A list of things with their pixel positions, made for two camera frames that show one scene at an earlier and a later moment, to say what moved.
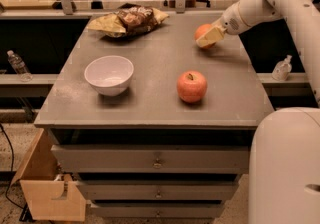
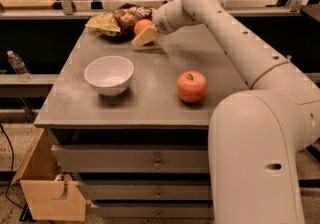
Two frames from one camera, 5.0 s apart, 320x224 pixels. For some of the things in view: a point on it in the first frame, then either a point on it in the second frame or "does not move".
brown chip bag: x=129 y=20 does not move
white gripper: x=230 y=21 to x=161 y=21
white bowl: x=110 y=74 does not move
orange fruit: x=199 y=30 to x=141 y=25
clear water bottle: x=19 y=67 does not move
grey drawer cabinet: x=155 y=125 does not move
